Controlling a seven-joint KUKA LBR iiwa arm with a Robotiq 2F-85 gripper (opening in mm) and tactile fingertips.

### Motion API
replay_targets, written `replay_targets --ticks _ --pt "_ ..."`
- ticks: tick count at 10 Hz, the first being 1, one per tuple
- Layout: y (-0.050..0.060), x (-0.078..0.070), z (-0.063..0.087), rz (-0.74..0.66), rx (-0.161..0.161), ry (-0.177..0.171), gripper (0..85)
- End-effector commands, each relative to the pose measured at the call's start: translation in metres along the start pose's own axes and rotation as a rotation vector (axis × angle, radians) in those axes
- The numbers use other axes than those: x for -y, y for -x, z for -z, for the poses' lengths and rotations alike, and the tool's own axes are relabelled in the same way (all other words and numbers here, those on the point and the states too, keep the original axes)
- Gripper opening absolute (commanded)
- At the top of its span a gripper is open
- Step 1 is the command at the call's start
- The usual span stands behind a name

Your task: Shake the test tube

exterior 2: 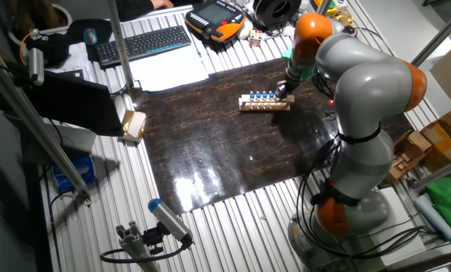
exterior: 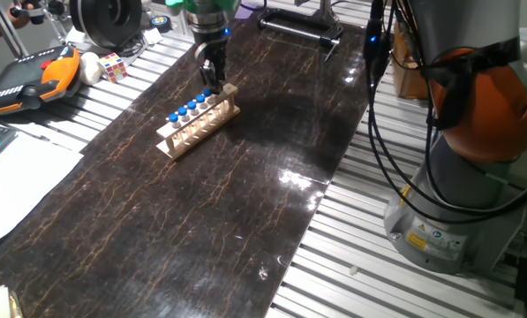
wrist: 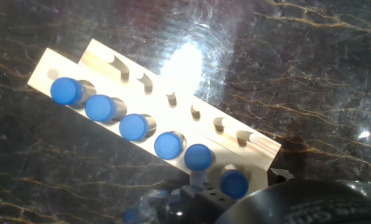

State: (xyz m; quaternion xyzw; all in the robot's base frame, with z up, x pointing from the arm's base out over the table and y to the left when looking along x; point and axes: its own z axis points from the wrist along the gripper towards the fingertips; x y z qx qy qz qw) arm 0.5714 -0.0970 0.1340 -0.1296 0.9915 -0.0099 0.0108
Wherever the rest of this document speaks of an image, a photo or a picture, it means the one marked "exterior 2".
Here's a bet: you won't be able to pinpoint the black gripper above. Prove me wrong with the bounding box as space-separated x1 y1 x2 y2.
276 73 303 100

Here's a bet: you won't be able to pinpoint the black sleeved forearm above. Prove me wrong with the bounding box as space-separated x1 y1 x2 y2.
115 0 155 23

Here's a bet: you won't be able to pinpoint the wooden test tube rack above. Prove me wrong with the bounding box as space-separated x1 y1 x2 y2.
238 93 296 113

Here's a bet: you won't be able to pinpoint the bare person hand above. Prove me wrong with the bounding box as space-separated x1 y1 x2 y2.
150 0 175 11

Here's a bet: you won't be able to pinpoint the white rubik's cube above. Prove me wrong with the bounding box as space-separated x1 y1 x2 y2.
248 29 264 48

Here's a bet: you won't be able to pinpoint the black filament spool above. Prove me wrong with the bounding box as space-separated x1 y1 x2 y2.
252 0 303 28

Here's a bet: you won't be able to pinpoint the brass metal fitting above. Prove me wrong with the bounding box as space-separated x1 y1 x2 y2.
327 10 355 27

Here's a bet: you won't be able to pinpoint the dark marble pattern mat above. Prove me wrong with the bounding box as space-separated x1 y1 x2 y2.
128 56 415 216

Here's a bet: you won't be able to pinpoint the orange black teach pendant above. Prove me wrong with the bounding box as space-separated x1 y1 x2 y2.
184 0 247 44

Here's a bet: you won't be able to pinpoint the white paper sheet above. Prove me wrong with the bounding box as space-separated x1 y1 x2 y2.
128 44 210 93

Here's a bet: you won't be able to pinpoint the open cardboard box wooden pieces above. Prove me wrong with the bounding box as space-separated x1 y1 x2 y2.
383 129 434 185

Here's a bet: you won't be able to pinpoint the black computer keyboard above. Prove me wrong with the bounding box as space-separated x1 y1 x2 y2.
94 25 193 70

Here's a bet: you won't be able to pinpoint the small gold white box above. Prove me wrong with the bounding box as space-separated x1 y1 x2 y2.
119 109 148 144

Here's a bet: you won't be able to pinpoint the white base board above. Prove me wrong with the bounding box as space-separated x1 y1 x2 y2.
374 186 429 267

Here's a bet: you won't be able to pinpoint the orange taped cardboard box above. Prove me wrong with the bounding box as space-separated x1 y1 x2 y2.
420 110 451 174

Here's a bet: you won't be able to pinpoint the black mouse pad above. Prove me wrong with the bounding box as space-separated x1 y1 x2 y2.
64 18 115 63

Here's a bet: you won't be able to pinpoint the pale paper roll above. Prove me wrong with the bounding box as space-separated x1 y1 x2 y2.
413 193 451 246

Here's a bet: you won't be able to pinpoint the green cloth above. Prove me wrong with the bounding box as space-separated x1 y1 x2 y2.
425 172 451 242

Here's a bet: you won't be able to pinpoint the black monitor panel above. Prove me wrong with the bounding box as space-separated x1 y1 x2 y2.
23 69 125 138

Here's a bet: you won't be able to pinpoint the short aluminium extrusion stub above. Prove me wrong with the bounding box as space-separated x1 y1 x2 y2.
115 221 162 272

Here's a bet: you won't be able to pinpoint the grey flat case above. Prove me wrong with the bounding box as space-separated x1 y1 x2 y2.
20 120 97 167

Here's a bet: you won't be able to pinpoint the blue tissue pack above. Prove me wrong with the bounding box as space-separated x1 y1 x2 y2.
51 154 97 193

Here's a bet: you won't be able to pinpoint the white rimmed round bin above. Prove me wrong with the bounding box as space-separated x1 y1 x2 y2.
6 2 74 48

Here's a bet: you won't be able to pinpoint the long slanted aluminium beam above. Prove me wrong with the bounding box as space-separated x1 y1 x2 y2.
0 51 93 207

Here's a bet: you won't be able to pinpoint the black cloth bundle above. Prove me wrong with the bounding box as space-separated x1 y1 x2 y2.
23 32 72 68

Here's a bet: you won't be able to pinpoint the aluminium frame beam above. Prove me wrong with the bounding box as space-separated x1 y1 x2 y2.
411 156 451 193
406 2 451 73

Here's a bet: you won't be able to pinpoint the upright aluminium post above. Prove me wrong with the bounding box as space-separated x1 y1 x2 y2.
107 0 136 91

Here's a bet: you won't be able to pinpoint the silver camera with blue cap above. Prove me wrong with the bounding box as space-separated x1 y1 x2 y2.
147 198 195 246

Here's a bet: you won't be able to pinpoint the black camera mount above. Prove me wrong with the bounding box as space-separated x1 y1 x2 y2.
141 221 167 256

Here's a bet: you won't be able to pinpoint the black camera cable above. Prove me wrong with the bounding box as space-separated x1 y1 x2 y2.
99 233 194 264

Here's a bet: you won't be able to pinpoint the silver depth camera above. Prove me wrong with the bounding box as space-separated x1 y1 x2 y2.
27 47 46 87

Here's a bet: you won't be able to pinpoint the orange cable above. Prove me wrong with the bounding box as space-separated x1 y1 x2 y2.
19 31 36 67

